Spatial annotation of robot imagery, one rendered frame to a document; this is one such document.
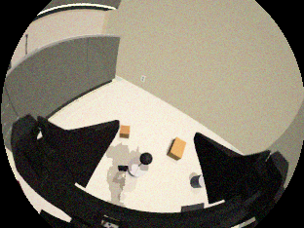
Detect black flat bar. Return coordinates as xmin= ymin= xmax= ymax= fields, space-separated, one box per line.
xmin=181 ymin=203 xmax=204 ymax=211

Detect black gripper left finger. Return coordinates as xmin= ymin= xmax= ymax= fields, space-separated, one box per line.
xmin=38 ymin=117 xmax=120 ymax=188

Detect grey cylinder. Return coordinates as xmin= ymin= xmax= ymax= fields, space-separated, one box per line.
xmin=190 ymin=174 xmax=206 ymax=188

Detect tan rectangular block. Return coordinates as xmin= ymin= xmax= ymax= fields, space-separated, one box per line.
xmin=167 ymin=137 xmax=186 ymax=161

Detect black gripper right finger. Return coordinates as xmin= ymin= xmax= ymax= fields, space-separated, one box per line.
xmin=192 ymin=133 xmax=270 ymax=204

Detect glass french press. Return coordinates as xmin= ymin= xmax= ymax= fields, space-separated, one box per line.
xmin=117 ymin=153 xmax=152 ymax=179

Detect brown cube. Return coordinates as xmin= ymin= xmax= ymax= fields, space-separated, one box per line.
xmin=120 ymin=125 xmax=131 ymax=138

